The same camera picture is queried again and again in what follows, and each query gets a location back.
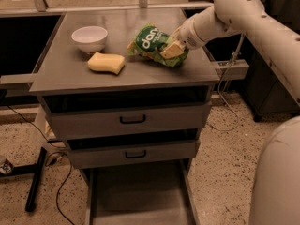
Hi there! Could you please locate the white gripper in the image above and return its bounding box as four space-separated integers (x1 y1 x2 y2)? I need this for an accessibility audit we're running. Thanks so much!
160 18 205 59

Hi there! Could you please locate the grey side rail bracket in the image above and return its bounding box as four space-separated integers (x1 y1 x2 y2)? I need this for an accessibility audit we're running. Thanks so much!
211 59 249 81

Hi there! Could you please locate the grey drawer cabinet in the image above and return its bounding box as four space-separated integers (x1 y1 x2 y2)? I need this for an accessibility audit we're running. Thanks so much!
28 7 220 225

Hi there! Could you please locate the top grey drawer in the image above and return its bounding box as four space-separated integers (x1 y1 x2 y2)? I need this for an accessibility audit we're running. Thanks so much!
47 102 211 140

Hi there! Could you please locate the bottom open grey drawer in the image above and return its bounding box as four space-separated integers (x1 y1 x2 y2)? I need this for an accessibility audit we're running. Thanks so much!
84 160 201 225

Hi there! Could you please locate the green rice chip bag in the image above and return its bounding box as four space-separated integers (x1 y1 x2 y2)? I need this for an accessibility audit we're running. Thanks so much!
127 23 188 68

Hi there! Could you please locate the white ceramic bowl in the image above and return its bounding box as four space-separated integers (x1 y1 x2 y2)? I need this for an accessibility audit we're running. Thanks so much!
71 26 108 53

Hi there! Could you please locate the small object on floor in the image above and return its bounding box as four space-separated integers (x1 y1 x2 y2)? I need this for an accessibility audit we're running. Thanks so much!
0 156 13 175

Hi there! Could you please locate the yellow sponge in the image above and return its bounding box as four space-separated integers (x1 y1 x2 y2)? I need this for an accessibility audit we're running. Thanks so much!
87 52 125 75

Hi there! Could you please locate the black metal stand leg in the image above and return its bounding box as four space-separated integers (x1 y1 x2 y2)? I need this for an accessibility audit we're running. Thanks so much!
0 147 47 212

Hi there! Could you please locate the black floor cable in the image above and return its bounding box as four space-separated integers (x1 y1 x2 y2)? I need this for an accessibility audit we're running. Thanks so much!
6 105 76 225

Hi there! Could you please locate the middle grey drawer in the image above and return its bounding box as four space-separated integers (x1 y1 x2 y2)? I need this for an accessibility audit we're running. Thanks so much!
68 140 200 169

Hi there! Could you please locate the white hanging cable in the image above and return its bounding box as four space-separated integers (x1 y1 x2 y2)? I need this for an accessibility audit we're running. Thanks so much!
207 33 247 133

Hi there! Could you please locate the dark cabinet at right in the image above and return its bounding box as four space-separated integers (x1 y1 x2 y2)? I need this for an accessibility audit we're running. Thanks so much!
238 0 300 122

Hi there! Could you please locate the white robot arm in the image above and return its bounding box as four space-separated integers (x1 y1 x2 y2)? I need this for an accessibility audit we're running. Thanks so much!
161 0 300 225

